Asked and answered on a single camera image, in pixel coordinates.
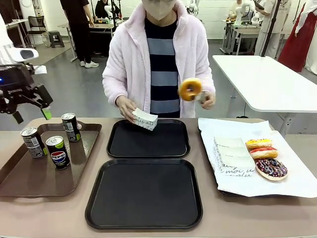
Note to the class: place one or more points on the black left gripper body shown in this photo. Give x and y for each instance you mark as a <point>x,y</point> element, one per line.
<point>13,79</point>

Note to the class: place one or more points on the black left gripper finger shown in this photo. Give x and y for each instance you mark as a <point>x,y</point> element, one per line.
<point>43,95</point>
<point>10,105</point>

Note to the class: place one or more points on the plain glazed donut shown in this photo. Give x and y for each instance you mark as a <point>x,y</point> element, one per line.
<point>184,93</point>

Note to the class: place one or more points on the metal tongs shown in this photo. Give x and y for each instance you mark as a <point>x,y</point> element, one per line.
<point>201,97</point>

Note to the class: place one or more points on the yellow iced donut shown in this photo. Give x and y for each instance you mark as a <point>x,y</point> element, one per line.
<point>258,143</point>

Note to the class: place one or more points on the red iced donut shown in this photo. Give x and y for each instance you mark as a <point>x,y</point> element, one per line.
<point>263,153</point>

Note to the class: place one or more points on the chocolate sprinkled donut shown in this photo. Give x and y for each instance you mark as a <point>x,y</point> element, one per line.
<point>271,169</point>

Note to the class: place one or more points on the person's right forearm pink sleeve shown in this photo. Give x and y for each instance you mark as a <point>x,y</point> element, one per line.
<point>112,84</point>

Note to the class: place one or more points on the person's left forearm pink sleeve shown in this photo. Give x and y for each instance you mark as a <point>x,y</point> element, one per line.
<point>206,81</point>

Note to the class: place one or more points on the person's right hand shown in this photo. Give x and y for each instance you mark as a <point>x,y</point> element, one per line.
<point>126,106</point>

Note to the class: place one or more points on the person's left hand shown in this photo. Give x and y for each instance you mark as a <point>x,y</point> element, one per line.
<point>209,101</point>

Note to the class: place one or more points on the black office chair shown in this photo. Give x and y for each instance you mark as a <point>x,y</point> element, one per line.
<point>37,27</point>

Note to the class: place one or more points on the grey plastic stool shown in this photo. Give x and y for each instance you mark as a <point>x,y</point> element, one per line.
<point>56,38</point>

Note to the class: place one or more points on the standing person in black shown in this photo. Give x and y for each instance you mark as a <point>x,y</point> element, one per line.
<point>79,29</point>

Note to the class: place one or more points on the brown plastic tray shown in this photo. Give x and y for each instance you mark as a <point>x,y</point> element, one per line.
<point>29,178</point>

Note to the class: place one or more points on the seated person in black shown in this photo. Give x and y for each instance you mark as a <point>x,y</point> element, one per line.
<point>105,8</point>

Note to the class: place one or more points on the black square tray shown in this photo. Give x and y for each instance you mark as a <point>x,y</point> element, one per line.
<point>148,143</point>
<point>144,196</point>

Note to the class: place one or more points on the person in pink jacket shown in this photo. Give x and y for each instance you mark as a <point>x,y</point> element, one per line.
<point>161,62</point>

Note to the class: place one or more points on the grey background workbench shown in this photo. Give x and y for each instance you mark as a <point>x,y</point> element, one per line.
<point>241,32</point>

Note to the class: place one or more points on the black tray under paper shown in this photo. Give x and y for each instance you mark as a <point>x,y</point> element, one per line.
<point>230,194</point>

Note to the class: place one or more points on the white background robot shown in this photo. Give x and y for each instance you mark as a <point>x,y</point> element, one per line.
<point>244,12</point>

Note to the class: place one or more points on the white folding table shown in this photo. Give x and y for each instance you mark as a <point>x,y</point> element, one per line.
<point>267,81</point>

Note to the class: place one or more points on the person in white clothes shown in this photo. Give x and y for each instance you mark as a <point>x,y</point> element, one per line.
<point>268,27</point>

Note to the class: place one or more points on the black stand pole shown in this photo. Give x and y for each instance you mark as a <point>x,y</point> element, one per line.
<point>271,29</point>

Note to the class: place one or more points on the white paper sheet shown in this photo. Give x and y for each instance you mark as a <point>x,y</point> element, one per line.
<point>280,188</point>

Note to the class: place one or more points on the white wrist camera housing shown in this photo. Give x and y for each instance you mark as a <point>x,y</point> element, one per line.
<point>24,54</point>

